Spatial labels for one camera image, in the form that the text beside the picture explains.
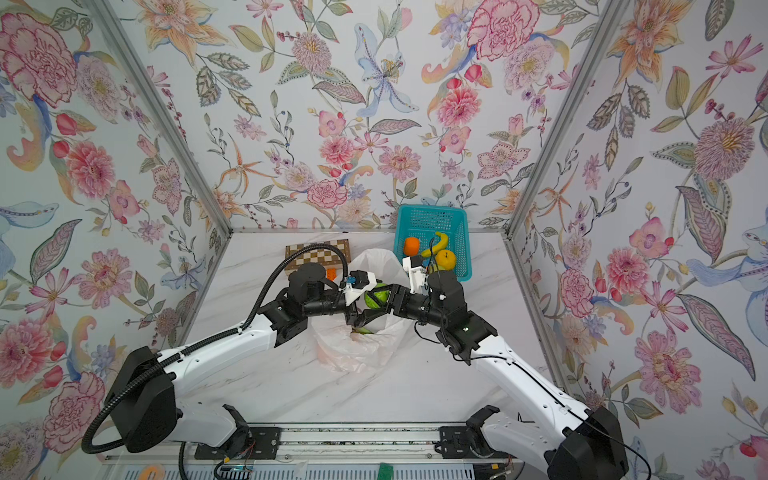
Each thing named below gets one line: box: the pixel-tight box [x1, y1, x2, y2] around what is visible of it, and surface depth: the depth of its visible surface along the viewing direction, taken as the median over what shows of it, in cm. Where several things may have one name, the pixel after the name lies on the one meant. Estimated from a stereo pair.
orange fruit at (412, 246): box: [404, 236, 421, 257], surface depth 113 cm
